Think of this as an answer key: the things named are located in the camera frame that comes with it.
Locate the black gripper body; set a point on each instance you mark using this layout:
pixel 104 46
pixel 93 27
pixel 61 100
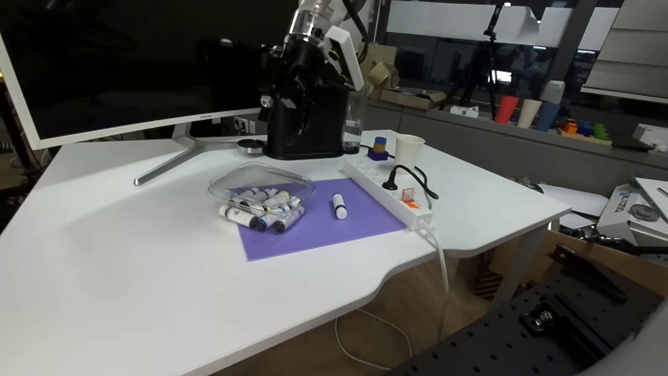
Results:
pixel 301 65

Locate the clear container lid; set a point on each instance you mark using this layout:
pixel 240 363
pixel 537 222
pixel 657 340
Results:
pixel 254 179

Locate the clear plastic container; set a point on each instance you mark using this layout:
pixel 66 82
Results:
pixel 261 210

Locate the black box appliance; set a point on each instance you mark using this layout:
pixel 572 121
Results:
pixel 314 125

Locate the clear glass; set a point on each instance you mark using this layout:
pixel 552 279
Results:
pixel 356 121

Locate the cardboard box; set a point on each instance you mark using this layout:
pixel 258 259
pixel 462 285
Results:
pixel 379 65

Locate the white marker with dark cap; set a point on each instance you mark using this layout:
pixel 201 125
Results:
pixel 278 204
pixel 249 197
pixel 287 222
pixel 338 208
pixel 240 217

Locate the blue yellow stacking toy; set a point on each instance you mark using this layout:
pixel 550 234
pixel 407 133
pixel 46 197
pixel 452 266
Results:
pixel 379 148

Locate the white power strip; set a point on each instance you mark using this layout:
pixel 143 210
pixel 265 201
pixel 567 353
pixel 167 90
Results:
pixel 376 183

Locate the white paper cup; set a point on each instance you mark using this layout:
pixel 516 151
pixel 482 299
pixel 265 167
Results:
pixel 409 146

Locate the purple mat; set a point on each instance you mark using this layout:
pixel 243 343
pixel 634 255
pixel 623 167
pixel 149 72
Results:
pixel 327 231

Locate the white curved monitor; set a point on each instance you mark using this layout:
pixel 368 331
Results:
pixel 138 63

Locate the black tripod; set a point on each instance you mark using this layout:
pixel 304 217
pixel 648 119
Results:
pixel 489 55

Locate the red cup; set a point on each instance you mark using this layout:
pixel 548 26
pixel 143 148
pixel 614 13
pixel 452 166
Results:
pixel 506 109

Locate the cream cup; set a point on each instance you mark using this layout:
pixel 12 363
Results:
pixel 529 114

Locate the blue cup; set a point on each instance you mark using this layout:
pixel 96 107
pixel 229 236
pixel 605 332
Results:
pixel 548 115

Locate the grey cup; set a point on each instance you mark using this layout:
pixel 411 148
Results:
pixel 554 90

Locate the orange toy block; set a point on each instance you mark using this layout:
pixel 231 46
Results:
pixel 571 127

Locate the blue toy block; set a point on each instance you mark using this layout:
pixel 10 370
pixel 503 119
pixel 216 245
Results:
pixel 587 129

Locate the white paper sheets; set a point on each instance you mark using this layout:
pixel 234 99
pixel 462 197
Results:
pixel 575 201

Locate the green toy block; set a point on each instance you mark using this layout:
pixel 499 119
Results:
pixel 601 133

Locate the black perforated breadboard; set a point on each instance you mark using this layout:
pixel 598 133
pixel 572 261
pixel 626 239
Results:
pixel 502 340

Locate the white printed carton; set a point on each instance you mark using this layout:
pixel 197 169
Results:
pixel 638 210

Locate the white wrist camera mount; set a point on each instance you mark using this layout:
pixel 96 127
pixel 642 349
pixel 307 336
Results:
pixel 346 56

